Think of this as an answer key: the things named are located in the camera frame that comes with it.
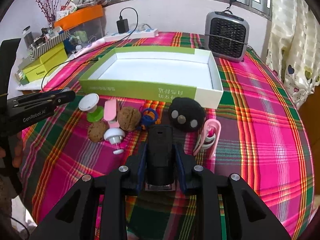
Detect orange lidded storage bin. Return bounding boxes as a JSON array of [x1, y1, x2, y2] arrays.
[[54, 5, 104, 44]]

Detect yellow green box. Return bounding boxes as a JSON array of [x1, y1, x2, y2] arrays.
[[22, 42, 68, 82]]

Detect black rectangular device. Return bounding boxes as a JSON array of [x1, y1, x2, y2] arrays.
[[145, 125, 175, 191]]

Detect grey portable fan heater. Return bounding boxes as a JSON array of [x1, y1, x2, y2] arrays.
[[203, 10, 249, 63]]

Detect pink clip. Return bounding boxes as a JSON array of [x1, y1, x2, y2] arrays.
[[104, 99, 120, 128]]

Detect plaid pink green tablecloth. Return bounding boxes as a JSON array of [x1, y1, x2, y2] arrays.
[[20, 49, 314, 239]]

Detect green white shallow box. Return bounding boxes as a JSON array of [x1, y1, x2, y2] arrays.
[[79, 46, 223, 109]]

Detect brown cookie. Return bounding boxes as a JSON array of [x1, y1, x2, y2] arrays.
[[87, 120, 109, 142]]

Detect striped grey box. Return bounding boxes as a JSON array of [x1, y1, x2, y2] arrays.
[[27, 31, 71, 62]]

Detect person's hand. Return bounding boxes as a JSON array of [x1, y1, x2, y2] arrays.
[[9, 132, 23, 168]]

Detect pink flower branches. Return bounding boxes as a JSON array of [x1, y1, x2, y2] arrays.
[[30, 0, 68, 28]]

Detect small white suction knob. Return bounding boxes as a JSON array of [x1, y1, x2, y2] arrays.
[[104, 128, 125, 155]]

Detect blue orange hair tie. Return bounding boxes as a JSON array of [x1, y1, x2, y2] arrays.
[[138, 107, 161, 130]]

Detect pink white clip holder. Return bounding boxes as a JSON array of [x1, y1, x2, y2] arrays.
[[193, 119, 221, 159]]

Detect black power adapter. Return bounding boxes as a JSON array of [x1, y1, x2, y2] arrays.
[[117, 16, 129, 34]]

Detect white green suction knob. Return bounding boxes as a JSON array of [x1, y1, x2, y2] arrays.
[[78, 93, 104, 123]]

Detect patterned curtain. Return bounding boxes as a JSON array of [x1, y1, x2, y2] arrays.
[[266, 0, 319, 108]]

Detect black round plush toy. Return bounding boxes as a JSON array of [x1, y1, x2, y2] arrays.
[[168, 97, 206, 133]]

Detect white power strip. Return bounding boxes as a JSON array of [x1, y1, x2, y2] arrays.
[[103, 28, 158, 42]]

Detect brown walnut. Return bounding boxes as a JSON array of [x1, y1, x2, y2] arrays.
[[117, 106, 141, 132]]

